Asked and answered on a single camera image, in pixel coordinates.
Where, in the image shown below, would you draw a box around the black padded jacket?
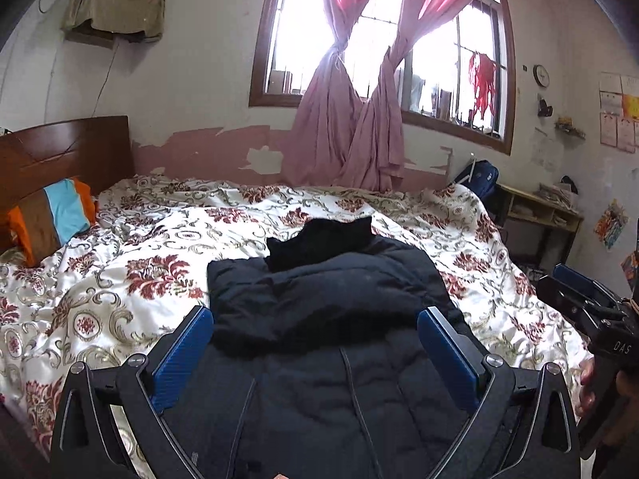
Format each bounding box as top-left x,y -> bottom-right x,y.
165,218 -> 469,478

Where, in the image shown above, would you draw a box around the person's right hand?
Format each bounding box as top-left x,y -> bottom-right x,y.
576,356 -> 639,450

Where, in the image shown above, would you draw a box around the floral bed quilt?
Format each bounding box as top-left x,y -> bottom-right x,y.
1,176 -> 588,478

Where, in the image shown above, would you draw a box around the wooden desk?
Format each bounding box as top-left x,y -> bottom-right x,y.
494,184 -> 583,269

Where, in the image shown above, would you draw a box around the orange blue striped pillow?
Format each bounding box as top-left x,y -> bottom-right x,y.
6,177 -> 96,267

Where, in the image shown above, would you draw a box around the blue backpack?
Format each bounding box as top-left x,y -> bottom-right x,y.
454,159 -> 499,201

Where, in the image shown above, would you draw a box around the brown wooden headboard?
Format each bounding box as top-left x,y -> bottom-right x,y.
0,116 -> 134,210

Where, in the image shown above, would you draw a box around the left pink curtain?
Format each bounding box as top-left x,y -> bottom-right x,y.
282,0 -> 369,186

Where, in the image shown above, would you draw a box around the pink curtain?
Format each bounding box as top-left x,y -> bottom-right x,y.
338,0 -> 472,192
282,0 -> 369,186

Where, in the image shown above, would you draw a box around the red hanging garment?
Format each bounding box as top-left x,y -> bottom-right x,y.
469,52 -> 498,119

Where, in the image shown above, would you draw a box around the brown framed window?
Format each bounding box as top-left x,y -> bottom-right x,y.
248,0 -> 518,156

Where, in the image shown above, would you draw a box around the right pink curtain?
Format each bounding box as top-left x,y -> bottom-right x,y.
338,0 -> 472,192

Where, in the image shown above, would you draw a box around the colourful wall drawing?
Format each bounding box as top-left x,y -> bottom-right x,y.
593,199 -> 629,250

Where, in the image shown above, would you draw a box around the small wall shelf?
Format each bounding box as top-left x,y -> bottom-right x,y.
554,117 -> 586,140

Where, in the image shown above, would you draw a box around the papers on wall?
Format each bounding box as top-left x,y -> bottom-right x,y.
599,71 -> 639,154

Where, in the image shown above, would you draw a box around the round wall clock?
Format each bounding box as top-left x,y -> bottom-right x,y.
533,64 -> 550,89

